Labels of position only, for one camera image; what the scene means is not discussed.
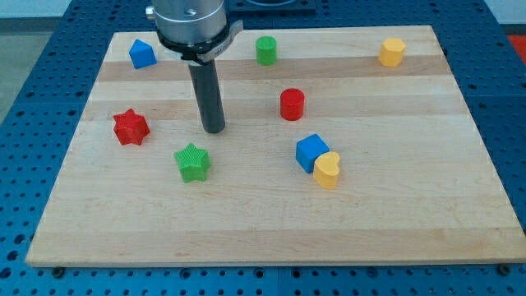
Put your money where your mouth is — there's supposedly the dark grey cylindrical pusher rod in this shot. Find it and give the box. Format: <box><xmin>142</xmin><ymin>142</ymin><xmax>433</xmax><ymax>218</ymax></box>
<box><xmin>189</xmin><ymin>60</ymin><xmax>225</xmax><ymax>133</ymax></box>

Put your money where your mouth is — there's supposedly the green star block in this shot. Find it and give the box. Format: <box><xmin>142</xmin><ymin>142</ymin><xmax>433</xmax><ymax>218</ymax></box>
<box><xmin>173</xmin><ymin>143</ymin><xmax>211</xmax><ymax>183</ymax></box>

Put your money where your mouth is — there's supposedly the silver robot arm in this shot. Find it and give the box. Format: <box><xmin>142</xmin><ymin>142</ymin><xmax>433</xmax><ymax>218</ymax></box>
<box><xmin>145</xmin><ymin>0</ymin><xmax>243</xmax><ymax>133</ymax></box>

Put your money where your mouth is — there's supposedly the red star block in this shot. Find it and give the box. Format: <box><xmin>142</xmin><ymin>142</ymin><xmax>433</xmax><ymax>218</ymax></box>
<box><xmin>113</xmin><ymin>109</ymin><xmax>150</xmax><ymax>146</ymax></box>

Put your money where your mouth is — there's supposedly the blue pentagon block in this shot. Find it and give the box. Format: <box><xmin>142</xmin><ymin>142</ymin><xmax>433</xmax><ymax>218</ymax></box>
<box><xmin>128</xmin><ymin>39</ymin><xmax>157</xmax><ymax>69</ymax></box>

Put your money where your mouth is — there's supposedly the green cylinder block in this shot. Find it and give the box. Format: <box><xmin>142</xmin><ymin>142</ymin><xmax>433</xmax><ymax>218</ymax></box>
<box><xmin>256</xmin><ymin>35</ymin><xmax>277</xmax><ymax>66</ymax></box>

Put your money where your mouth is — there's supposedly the red cylinder block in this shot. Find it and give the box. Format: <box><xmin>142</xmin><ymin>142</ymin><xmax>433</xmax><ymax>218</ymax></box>
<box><xmin>279</xmin><ymin>88</ymin><xmax>305</xmax><ymax>121</ymax></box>

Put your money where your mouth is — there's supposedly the blue cube block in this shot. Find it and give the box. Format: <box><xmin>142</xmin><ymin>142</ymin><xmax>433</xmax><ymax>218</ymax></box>
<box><xmin>295</xmin><ymin>134</ymin><xmax>330</xmax><ymax>173</ymax></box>

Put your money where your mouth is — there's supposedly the light wooden board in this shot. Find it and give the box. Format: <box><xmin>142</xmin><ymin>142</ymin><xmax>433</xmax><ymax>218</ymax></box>
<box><xmin>26</xmin><ymin>25</ymin><xmax>525</xmax><ymax>267</ymax></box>

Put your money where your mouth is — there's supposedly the yellow heart block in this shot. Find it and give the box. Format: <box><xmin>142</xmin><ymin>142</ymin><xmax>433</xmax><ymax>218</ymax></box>
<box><xmin>313</xmin><ymin>151</ymin><xmax>340</xmax><ymax>189</ymax></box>

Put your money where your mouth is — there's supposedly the yellow hexagon block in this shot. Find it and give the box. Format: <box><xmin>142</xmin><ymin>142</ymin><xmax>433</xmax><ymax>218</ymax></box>
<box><xmin>378</xmin><ymin>38</ymin><xmax>406</xmax><ymax>67</ymax></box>

